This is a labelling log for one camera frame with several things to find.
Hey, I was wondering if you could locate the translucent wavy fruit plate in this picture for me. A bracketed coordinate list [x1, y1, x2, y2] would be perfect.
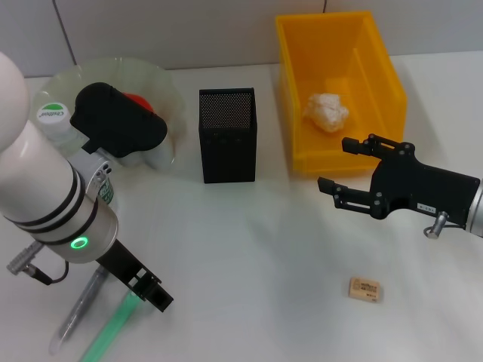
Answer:
[37, 56, 186, 171]

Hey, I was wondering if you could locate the clear water bottle green label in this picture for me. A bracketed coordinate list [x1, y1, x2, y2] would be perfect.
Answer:
[36, 100, 118, 212]

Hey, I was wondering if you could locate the white paper ball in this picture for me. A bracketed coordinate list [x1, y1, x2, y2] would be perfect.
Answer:
[303, 91, 350, 133]

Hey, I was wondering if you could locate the yellow plastic bin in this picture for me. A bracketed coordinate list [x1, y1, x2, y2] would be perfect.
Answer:
[275, 10, 409, 176]

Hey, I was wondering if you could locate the right gripper cable with plug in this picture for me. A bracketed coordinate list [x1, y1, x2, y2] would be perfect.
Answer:
[422, 211, 466, 241]

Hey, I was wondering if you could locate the beige eraser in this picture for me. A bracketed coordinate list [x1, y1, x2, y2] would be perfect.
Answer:
[349, 276, 381, 302]

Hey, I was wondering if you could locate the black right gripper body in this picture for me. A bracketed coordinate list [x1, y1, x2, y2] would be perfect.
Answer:
[368, 141, 482, 230]

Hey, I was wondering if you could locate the silver glitter pen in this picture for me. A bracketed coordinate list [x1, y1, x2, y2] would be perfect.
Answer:
[48, 263, 111, 356]

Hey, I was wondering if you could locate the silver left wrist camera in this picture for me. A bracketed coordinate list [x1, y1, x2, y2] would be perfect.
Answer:
[69, 81, 170, 170]

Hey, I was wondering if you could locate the black mesh pen holder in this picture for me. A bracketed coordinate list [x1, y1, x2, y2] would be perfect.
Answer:
[198, 87, 257, 185]

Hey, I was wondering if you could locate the red-orange toy orange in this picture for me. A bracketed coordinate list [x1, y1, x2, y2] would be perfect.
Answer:
[123, 91, 156, 116]

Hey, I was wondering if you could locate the left gripper cable with plug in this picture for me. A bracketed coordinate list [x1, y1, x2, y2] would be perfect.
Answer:
[5, 241, 70, 287]

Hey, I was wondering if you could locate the mint green pen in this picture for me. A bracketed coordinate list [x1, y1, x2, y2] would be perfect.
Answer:
[80, 292, 144, 362]

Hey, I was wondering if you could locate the gripper cable with plug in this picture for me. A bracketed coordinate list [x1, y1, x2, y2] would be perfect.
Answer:
[5, 241, 70, 287]
[422, 211, 466, 241]

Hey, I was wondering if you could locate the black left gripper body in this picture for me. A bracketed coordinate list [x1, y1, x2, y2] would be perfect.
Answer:
[95, 238, 152, 290]

